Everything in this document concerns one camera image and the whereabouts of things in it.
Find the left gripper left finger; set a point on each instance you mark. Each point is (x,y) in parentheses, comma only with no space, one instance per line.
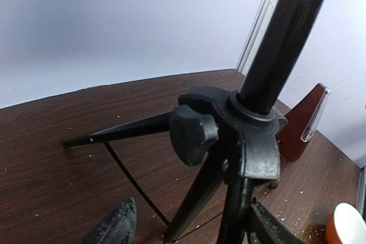
(118,227)

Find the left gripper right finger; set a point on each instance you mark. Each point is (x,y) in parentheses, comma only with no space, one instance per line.
(264,228)

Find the red wooden metronome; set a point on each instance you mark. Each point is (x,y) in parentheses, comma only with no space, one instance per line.
(290,143)

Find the black perforated music stand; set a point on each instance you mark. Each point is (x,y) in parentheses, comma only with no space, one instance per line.
(230,135)

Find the clear plastic metronome cover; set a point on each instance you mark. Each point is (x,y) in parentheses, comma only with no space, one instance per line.
(312,125)

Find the white ceramic bowl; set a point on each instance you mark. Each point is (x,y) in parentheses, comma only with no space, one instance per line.
(345,225)

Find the right aluminium frame post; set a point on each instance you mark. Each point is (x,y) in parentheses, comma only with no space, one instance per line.
(255,35)

